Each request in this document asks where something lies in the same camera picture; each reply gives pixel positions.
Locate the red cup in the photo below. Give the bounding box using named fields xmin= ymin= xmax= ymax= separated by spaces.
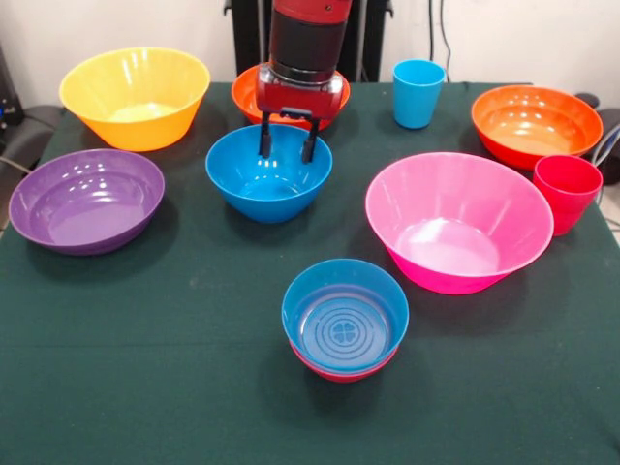
xmin=532 ymin=154 xmax=605 ymax=237

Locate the blue cup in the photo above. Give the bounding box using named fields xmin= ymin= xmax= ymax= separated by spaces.
xmin=391 ymin=58 xmax=448 ymax=130

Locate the small red bowl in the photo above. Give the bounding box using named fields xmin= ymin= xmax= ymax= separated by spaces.
xmin=289 ymin=338 xmax=401 ymax=385

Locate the dark green table cloth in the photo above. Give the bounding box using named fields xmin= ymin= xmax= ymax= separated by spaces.
xmin=0 ymin=80 xmax=620 ymax=465

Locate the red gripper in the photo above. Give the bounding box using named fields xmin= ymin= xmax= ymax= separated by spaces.
xmin=254 ymin=62 xmax=346 ymax=166

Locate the large pink bowl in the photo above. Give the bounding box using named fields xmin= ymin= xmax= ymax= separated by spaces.
xmin=364 ymin=151 xmax=556 ymax=296

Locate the large yellow bowl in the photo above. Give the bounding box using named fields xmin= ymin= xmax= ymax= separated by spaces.
xmin=58 ymin=46 xmax=211 ymax=153

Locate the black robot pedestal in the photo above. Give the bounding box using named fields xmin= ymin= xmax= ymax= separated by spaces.
xmin=223 ymin=0 xmax=394 ymax=83

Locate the purple bowl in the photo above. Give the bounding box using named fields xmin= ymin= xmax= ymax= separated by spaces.
xmin=8 ymin=148 xmax=167 ymax=257

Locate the orange bowl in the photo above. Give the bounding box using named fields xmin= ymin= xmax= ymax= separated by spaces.
xmin=471 ymin=84 xmax=605 ymax=171
xmin=231 ymin=65 xmax=352 ymax=133

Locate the small flat-bottomed blue bowl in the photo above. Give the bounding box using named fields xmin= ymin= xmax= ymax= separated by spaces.
xmin=281 ymin=258 xmax=411 ymax=374

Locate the black wall cable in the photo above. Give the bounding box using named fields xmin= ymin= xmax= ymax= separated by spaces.
xmin=428 ymin=0 xmax=455 ymax=82

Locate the deep blue bowl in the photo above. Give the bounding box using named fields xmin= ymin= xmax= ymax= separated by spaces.
xmin=204 ymin=123 xmax=334 ymax=225

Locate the black device box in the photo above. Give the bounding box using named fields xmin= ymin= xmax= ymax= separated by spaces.
xmin=0 ymin=43 xmax=23 ymax=146

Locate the dark grey object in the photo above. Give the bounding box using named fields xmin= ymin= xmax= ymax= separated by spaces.
xmin=574 ymin=91 xmax=620 ymax=164

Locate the grey padded seat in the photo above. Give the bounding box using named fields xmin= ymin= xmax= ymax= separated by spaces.
xmin=0 ymin=104 xmax=67 ymax=169

